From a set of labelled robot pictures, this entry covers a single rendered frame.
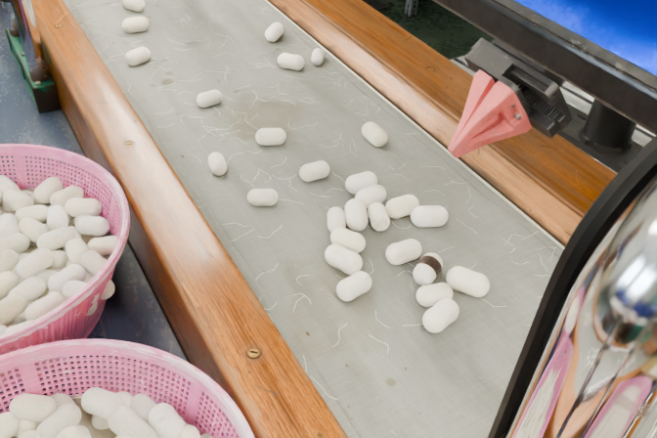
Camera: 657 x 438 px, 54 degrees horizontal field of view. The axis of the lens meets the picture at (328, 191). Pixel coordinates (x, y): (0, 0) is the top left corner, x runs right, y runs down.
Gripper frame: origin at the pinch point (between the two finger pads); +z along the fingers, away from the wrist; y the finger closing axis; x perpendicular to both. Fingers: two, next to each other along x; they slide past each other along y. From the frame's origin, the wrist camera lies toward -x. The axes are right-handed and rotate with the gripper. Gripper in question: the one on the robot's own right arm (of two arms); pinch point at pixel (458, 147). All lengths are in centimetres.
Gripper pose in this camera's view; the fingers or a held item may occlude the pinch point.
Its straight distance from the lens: 63.3
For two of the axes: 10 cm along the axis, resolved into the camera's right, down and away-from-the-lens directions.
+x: 5.0, 4.2, 7.6
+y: 5.1, 5.6, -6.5
